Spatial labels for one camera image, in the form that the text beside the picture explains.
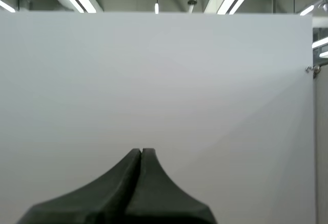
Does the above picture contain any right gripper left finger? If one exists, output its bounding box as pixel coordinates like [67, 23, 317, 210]
[15, 148, 142, 224]

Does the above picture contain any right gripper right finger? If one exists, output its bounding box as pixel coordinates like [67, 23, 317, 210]
[124, 147, 217, 224]

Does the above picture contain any white partition board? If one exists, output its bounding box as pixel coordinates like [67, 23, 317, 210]
[0, 10, 316, 224]

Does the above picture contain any metal hook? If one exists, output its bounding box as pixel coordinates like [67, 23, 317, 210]
[304, 65, 321, 77]

